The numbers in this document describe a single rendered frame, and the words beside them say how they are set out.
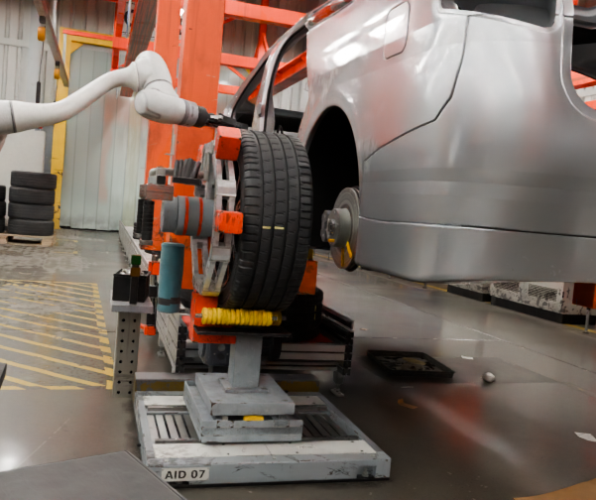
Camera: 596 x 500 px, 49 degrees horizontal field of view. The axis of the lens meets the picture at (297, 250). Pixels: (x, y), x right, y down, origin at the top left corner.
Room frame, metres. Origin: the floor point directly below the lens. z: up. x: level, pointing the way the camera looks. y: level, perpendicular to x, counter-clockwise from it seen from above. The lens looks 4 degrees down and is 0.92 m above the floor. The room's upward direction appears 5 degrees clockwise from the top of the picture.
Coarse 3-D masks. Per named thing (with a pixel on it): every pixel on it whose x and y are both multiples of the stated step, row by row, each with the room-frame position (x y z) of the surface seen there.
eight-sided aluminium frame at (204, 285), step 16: (208, 144) 2.39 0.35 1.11; (224, 192) 2.15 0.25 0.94; (192, 240) 2.61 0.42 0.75; (224, 240) 2.18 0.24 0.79; (192, 256) 2.57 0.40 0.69; (224, 256) 2.15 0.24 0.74; (192, 272) 2.53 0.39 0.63; (208, 272) 2.20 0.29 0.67; (224, 272) 2.21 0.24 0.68; (208, 288) 2.28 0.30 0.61
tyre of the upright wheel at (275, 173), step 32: (256, 160) 2.19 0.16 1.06; (288, 160) 2.23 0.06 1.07; (256, 192) 2.13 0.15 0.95; (288, 192) 2.17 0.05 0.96; (256, 224) 2.12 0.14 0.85; (288, 224) 2.15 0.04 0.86; (256, 256) 2.15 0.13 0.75; (288, 256) 2.17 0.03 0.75; (224, 288) 2.34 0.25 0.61; (256, 288) 2.21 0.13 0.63; (288, 288) 2.23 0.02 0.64
